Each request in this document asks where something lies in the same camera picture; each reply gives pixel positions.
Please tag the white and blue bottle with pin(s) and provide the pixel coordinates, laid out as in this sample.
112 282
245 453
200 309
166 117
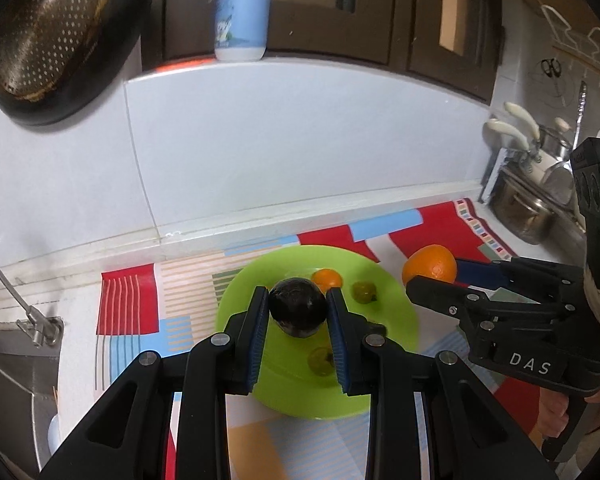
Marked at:
242 10

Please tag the colourful patterned tablecloth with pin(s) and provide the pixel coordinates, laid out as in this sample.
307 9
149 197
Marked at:
130 300

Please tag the large gold strainer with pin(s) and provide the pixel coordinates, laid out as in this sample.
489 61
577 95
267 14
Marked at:
45 30

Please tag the large orange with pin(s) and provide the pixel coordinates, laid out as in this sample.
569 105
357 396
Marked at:
430 265

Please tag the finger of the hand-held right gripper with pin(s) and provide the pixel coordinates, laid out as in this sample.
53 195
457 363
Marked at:
480 271
440 295

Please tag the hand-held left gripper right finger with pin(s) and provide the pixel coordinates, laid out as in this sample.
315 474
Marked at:
337 345

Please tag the hanging kitchen knife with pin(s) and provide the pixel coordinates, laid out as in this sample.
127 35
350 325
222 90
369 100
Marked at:
581 110

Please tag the kitchen sink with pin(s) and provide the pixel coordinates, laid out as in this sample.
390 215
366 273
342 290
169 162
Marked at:
10 385

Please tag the dark wooden window frame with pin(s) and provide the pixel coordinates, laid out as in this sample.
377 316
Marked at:
380 25

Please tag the white dish rack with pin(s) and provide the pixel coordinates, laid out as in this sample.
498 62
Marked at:
492 175

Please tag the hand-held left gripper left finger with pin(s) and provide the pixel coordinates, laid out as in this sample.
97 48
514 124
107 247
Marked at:
257 340

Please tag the small tangerine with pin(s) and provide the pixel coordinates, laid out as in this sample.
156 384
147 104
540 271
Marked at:
327 277

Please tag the chrome curved faucet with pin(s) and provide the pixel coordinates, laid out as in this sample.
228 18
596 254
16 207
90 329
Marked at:
40 330

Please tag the black frying pan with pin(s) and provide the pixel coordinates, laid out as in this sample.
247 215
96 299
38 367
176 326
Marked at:
120 60

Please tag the small steel saucepan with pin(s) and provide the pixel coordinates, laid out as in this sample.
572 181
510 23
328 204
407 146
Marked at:
555 142

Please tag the yellow-green round fruit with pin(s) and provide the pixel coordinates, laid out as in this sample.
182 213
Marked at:
320 361

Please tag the glass pot lid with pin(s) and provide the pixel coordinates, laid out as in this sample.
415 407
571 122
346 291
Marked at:
559 182

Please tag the green plate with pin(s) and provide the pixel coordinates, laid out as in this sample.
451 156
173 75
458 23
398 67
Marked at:
300 395

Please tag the black scissors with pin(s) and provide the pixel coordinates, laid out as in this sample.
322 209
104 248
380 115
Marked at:
550 67

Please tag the green round fruit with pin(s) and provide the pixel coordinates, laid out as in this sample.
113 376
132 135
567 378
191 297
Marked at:
364 291

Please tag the large steel pot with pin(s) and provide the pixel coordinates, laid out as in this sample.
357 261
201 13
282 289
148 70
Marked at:
522 210

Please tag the person's right hand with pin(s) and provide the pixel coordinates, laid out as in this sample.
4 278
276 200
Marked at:
552 412

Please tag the dark purple plum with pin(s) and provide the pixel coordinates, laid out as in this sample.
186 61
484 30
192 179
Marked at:
298 307

